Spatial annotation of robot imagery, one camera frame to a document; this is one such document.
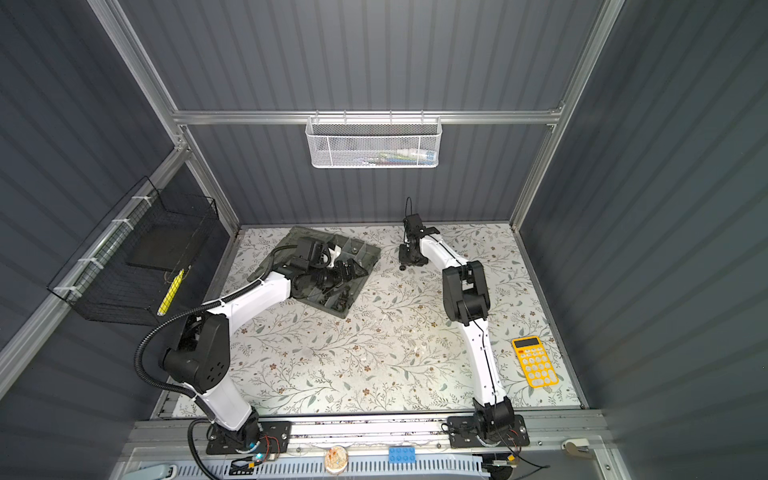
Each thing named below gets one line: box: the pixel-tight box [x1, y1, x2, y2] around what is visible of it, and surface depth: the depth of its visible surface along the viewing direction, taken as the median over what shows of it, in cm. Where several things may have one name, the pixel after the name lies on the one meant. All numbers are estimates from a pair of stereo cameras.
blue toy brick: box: [388, 447, 417, 463], surface depth 71 cm
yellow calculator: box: [511, 336, 559, 389], surface depth 86 cm
